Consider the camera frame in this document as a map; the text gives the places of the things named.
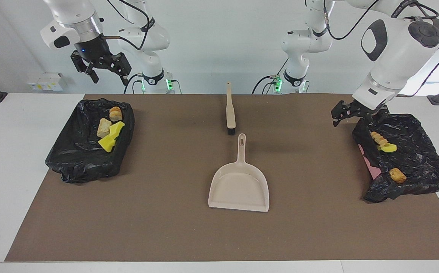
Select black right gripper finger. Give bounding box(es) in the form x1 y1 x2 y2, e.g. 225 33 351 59
70 52 99 84
111 52 132 86

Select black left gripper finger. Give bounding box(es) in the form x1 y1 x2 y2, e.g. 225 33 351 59
331 100 360 127
366 108 390 125

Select pale angular bread chunk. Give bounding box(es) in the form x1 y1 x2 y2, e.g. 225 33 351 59
370 131 389 147

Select brown bread roll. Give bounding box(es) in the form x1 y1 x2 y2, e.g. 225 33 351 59
389 168 407 184

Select pale bread piece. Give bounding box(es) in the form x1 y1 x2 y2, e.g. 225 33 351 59
97 118 112 138

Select large yellow green sponge piece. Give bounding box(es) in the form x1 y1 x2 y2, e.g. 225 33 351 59
98 135 118 153

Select beige hand brush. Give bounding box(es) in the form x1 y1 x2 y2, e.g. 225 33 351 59
226 83 236 136

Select beige plastic dustpan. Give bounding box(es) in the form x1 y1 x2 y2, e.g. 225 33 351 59
208 133 270 212

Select black bag lined pink bin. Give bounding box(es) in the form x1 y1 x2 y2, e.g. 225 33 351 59
352 113 439 203

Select white box with yellow labels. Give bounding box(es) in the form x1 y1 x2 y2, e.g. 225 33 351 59
27 73 67 91

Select brown table mat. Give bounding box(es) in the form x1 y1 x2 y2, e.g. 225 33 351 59
5 94 439 262

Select black right base cable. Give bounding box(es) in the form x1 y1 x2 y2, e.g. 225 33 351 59
124 73 145 94

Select black base cable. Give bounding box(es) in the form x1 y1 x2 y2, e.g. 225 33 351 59
124 73 145 94
252 59 290 94

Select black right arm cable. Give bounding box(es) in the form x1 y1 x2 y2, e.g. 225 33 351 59
104 0 155 52

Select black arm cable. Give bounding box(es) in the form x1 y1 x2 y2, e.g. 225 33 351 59
104 0 155 52
323 0 439 98

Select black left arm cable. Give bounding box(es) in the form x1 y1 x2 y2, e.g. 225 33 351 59
323 0 439 98

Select black left base cable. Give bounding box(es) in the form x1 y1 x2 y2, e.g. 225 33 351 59
252 59 290 94

